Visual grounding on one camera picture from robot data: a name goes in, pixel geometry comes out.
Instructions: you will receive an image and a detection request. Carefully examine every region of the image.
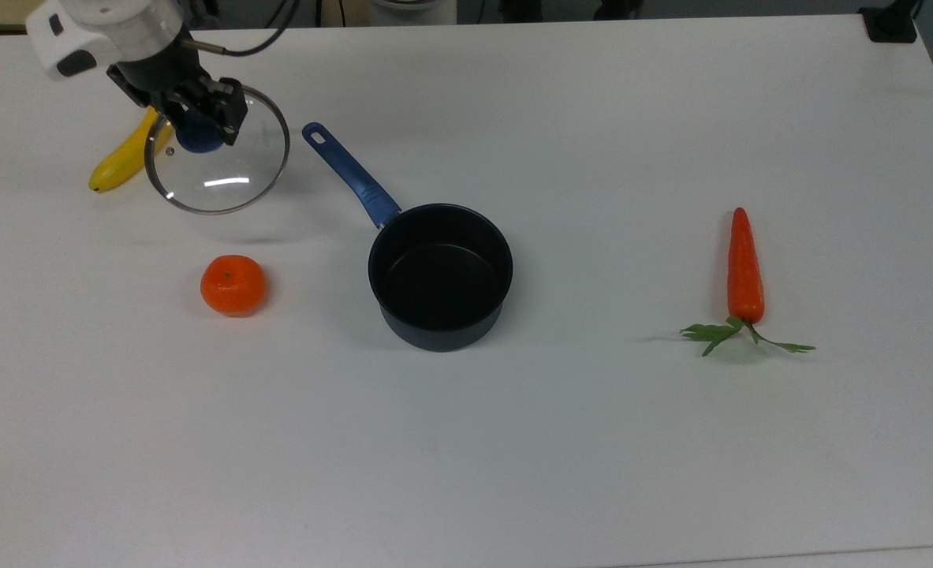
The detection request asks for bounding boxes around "orange carrot with green leaves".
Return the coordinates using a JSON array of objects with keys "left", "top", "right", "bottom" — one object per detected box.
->
[{"left": 679, "top": 207, "right": 817, "bottom": 358}]

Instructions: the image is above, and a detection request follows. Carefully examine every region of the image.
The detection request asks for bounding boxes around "dark saucepan with blue handle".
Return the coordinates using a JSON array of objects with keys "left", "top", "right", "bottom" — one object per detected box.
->
[{"left": 301, "top": 121, "right": 514, "bottom": 353}]

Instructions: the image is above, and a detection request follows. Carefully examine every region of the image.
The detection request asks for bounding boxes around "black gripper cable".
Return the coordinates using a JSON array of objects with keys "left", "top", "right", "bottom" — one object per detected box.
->
[{"left": 184, "top": 0, "right": 303, "bottom": 58}]

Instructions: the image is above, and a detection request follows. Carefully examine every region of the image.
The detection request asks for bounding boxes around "yellow banana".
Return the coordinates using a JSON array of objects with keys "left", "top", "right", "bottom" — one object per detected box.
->
[{"left": 88, "top": 106, "right": 175, "bottom": 193}]

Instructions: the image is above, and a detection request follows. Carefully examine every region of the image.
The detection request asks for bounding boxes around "orange tangerine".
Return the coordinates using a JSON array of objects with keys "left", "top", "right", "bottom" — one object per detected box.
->
[{"left": 200, "top": 254, "right": 267, "bottom": 319}]

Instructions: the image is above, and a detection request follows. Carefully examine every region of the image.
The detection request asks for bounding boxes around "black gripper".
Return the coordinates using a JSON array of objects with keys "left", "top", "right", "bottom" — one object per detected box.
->
[{"left": 106, "top": 38, "right": 248, "bottom": 148}]

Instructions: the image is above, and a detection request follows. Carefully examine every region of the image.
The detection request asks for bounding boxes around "black table clamp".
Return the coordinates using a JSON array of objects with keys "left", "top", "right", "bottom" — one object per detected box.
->
[{"left": 858, "top": 0, "right": 921, "bottom": 44}]

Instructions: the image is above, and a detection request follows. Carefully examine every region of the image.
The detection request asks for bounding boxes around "glass lid with blue knob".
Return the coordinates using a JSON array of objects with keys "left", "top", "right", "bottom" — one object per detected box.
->
[{"left": 144, "top": 83, "right": 291, "bottom": 215}]

